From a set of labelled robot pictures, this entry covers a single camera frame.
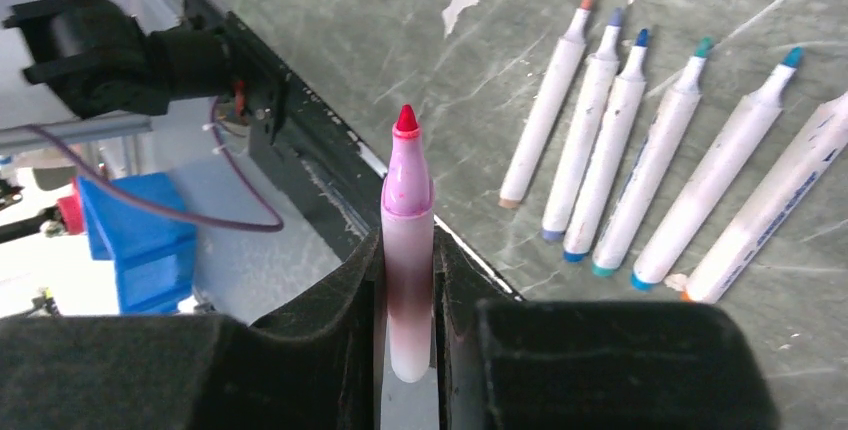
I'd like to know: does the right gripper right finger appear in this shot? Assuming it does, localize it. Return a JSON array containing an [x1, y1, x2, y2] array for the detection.
[[434, 230, 779, 429]]

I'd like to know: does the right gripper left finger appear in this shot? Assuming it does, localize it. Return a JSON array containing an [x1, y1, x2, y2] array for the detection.
[[1, 232, 385, 429]]

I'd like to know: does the purple pink highlighter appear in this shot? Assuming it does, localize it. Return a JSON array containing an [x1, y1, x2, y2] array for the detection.
[[380, 104, 435, 383]]

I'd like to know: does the white pen blue cap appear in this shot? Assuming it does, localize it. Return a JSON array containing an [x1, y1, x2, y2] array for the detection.
[[631, 46, 804, 291]]

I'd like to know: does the white pen orange cap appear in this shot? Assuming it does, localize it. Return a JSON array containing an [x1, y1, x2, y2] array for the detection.
[[682, 94, 847, 304]]

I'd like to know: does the white pen green cap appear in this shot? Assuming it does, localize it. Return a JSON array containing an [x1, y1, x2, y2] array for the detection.
[[563, 28, 651, 263]]

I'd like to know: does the white pen grey cap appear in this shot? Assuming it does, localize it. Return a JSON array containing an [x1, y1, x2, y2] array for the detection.
[[541, 7, 625, 242]]

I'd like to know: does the white pen orange tip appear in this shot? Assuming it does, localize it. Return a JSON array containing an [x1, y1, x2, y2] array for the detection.
[[498, 0, 594, 209]]

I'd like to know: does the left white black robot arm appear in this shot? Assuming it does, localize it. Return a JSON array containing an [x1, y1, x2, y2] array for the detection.
[[3, 0, 233, 119]]

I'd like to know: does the blue plastic bin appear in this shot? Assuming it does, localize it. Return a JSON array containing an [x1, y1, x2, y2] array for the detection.
[[75, 177, 197, 315]]

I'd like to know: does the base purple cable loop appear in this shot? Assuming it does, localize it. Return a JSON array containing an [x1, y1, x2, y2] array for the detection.
[[23, 98, 286, 235]]

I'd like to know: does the aluminium rail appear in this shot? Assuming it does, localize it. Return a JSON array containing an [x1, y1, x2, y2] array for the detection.
[[1, 114, 152, 155]]

